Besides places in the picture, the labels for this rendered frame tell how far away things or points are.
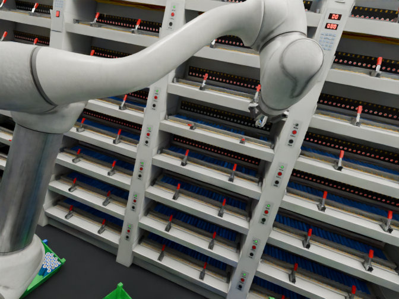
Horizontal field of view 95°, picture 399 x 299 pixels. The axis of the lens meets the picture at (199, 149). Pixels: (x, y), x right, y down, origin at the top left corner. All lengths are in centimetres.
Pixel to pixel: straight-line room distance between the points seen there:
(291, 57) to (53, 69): 40
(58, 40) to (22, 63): 109
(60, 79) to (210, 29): 29
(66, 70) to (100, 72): 5
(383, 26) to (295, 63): 75
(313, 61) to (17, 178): 72
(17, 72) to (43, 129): 21
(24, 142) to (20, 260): 36
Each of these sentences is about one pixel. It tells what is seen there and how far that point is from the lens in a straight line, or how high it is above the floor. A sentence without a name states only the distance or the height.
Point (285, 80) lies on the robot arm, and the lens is 40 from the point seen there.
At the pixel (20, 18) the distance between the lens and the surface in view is 177.
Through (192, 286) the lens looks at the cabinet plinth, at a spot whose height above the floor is 3.
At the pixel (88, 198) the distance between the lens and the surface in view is 141.
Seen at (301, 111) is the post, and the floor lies 114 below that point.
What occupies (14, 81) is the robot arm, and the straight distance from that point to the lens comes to 42.
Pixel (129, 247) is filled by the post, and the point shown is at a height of 14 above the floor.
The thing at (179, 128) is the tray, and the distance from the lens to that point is 97.
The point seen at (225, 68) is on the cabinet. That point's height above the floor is 131.
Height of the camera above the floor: 102
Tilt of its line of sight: 10 degrees down
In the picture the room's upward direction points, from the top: 15 degrees clockwise
